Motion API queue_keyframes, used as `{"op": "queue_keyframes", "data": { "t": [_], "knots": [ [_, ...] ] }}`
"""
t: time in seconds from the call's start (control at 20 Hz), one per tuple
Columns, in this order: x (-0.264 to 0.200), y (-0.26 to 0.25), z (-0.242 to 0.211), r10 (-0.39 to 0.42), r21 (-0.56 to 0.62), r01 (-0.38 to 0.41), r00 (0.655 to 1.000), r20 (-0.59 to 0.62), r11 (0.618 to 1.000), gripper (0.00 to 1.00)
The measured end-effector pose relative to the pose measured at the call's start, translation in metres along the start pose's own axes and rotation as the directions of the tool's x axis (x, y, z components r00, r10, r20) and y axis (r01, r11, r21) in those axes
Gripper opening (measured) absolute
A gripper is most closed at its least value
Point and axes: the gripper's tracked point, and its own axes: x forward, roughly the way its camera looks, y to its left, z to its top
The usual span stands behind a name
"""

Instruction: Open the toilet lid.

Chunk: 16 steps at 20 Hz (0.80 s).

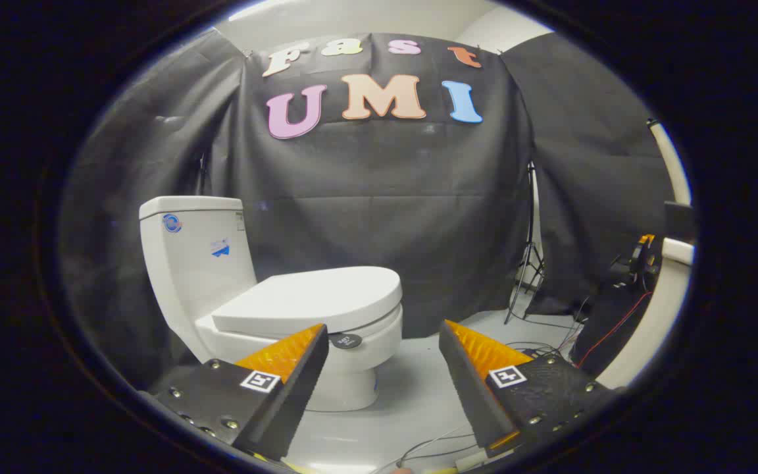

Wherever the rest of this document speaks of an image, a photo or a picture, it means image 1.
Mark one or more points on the black backdrop cloth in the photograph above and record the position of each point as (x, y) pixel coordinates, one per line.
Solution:
(385, 197)

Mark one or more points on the white toilet tank cover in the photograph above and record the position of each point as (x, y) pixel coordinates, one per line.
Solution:
(188, 204)

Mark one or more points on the white curved frame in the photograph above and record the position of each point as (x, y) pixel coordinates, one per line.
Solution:
(665, 309)

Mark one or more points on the white toilet lid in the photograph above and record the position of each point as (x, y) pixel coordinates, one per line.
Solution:
(313, 296)

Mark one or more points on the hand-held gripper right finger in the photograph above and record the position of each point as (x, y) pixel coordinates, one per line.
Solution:
(468, 388)

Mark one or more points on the black round lid tab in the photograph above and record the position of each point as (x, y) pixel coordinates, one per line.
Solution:
(346, 341)

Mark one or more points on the orange and black device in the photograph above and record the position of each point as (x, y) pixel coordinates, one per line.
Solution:
(645, 253)

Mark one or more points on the white toilet seat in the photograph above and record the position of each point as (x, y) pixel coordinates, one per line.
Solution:
(389, 321)

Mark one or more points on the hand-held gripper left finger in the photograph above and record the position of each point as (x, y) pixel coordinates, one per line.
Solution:
(293, 401)

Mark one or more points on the white toilet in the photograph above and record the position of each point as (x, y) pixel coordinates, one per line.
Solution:
(188, 276)

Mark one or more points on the black light stand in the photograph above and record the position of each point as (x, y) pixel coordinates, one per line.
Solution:
(531, 217)

